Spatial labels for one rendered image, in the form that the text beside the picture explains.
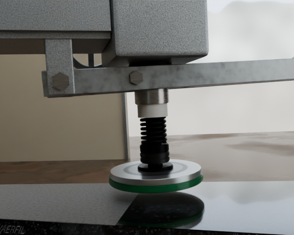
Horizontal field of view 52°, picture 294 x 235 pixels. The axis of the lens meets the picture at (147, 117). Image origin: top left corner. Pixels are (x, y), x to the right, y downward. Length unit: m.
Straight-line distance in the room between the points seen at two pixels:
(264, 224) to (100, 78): 0.40
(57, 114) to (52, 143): 0.58
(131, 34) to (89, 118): 5.17
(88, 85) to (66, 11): 0.14
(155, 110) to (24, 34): 0.30
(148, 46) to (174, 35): 0.06
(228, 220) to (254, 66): 0.36
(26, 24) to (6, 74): 5.88
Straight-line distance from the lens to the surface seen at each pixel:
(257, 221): 0.58
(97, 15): 0.61
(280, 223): 0.58
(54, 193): 0.80
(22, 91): 6.29
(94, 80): 0.62
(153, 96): 0.67
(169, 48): 0.61
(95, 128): 5.71
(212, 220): 0.57
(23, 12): 0.61
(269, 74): 0.78
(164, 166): 0.70
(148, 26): 0.61
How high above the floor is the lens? 1.04
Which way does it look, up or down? 3 degrees down
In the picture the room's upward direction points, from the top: 3 degrees counter-clockwise
